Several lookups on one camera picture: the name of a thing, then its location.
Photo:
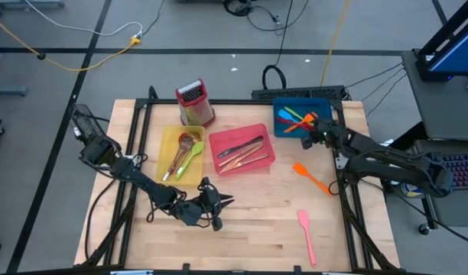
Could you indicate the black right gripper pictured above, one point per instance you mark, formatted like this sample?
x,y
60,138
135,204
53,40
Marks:
x,y
325,131

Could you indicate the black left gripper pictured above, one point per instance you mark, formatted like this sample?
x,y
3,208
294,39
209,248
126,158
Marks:
x,y
203,208

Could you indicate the orange silicone spatula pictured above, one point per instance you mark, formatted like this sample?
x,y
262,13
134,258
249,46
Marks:
x,y
299,169
295,127

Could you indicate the blue plastic bin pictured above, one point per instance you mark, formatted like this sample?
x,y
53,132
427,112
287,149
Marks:
x,y
322,107

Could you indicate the red silicone spatula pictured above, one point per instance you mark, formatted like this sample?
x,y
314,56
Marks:
x,y
287,121

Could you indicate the blue silicone spatula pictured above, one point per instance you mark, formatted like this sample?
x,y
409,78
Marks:
x,y
284,114

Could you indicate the black table knife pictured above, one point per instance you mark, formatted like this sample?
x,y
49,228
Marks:
x,y
238,147

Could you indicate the green silicone spoon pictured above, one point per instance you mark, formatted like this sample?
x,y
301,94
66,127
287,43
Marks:
x,y
197,148

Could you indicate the red silicone spoon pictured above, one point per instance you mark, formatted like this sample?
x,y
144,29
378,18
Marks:
x,y
173,163

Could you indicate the pink plastic bin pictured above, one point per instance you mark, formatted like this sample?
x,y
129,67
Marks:
x,y
234,133

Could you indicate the yellow plastic bin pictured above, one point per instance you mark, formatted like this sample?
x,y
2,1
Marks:
x,y
167,137

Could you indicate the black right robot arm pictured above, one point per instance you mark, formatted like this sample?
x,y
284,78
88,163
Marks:
x,y
390,168

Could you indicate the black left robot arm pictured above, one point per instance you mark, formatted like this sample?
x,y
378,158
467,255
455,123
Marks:
x,y
142,181

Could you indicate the pink silicone spatula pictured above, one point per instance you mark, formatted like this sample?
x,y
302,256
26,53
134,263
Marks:
x,y
303,218

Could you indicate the red steel box grater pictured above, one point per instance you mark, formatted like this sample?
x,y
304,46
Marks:
x,y
195,110

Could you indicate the black desk caster wheel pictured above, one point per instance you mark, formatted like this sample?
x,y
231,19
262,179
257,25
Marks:
x,y
424,229

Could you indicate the backlit black keyboard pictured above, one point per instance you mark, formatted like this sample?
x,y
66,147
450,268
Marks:
x,y
463,172

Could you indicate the black power supply box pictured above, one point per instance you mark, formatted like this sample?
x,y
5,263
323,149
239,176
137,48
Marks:
x,y
85,122

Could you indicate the black computer monitor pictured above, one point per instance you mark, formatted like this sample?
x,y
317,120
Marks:
x,y
455,53

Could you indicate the grey keyboard desk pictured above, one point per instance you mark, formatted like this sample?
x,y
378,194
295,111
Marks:
x,y
455,208

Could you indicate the grey floor bar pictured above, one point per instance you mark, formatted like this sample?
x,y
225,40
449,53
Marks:
x,y
8,91

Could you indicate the grey cart base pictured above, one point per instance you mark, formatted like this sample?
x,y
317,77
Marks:
x,y
27,4

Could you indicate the black aluminium table frame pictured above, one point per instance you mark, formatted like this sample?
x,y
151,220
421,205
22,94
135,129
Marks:
x,y
238,102

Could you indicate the silver bracket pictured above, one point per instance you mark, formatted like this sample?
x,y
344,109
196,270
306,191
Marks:
x,y
130,272
335,273

